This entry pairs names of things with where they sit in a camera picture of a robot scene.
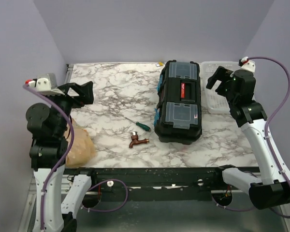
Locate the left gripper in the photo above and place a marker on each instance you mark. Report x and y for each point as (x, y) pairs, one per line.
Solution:
(86, 94)

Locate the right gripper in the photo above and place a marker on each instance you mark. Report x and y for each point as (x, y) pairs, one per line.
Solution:
(219, 75)

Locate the orange translucent plastic bag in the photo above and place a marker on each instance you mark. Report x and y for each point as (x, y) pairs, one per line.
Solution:
(82, 150)

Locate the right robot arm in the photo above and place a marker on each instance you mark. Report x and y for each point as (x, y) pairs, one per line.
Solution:
(272, 188)

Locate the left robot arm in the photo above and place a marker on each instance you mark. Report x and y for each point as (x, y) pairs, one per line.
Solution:
(52, 138)

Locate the white plastic basket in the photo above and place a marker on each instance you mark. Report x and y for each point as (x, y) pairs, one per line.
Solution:
(215, 103)

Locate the black plastic toolbox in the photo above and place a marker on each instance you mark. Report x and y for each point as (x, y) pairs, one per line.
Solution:
(178, 114)

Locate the small yellow object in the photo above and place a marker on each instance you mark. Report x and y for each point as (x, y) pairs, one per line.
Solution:
(159, 64)

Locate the brown water tap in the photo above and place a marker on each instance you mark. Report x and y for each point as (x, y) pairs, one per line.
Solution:
(135, 139)

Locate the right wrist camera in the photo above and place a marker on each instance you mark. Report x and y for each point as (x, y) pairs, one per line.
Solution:
(246, 64)

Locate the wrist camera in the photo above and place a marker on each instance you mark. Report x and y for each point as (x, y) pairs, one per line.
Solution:
(246, 64)
(45, 84)

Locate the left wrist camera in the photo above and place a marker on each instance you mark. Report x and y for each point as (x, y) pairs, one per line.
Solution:
(45, 84)

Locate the green handled screwdriver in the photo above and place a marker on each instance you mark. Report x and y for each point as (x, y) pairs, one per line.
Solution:
(140, 125)

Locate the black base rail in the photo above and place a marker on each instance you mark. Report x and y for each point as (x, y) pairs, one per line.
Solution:
(157, 184)

